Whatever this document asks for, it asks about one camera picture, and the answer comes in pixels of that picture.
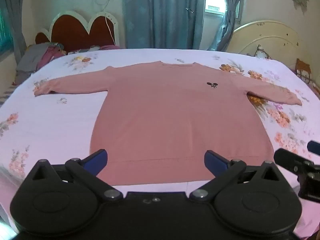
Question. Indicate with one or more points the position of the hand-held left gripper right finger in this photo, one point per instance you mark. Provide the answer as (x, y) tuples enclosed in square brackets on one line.
[(215, 159)]

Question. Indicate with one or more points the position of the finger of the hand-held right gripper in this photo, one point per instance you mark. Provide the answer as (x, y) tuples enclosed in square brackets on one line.
[(314, 147), (290, 160)]

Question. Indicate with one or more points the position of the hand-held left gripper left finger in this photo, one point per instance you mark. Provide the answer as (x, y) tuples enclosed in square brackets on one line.
[(96, 158)]

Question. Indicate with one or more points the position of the pink long-sleeved sweater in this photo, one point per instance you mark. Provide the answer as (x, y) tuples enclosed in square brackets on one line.
[(165, 110)]

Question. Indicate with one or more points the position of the pile of clothes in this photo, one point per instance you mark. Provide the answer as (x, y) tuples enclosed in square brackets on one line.
[(37, 58)]

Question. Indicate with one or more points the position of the floral white bed sheet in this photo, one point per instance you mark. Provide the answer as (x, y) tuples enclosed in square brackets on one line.
[(55, 125)]

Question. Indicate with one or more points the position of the orange patterned cloth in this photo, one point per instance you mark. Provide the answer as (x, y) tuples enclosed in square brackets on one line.
[(303, 71)]

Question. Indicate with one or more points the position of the pale patterned cloth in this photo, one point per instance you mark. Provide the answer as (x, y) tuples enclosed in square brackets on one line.
[(262, 53)]

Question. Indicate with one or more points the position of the patterned white cloth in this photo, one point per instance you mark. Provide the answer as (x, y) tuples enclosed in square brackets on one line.
[(83, 50)]

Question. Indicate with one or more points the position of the magenta pillow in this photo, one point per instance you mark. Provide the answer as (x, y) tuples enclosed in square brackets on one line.
[(110, 47)]

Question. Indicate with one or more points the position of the cream arched headboard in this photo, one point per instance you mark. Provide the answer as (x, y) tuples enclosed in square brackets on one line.
[(265, 36)]

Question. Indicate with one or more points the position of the red heart-shaped headboard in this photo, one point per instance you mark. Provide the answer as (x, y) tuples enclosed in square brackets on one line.
[(75, 32)]

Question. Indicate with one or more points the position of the tied blue curtain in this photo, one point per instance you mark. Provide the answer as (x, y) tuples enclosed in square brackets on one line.
[(231, 17)]

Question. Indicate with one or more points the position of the metal curtain hook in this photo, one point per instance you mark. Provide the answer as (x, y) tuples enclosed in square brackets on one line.
[(190, 10)]

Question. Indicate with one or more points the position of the wide blue curtain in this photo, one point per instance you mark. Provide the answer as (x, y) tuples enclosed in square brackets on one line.
[(162, 12)]

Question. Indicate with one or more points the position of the grey-blue curtain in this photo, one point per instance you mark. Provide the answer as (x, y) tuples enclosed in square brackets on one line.
[(17, 17)]

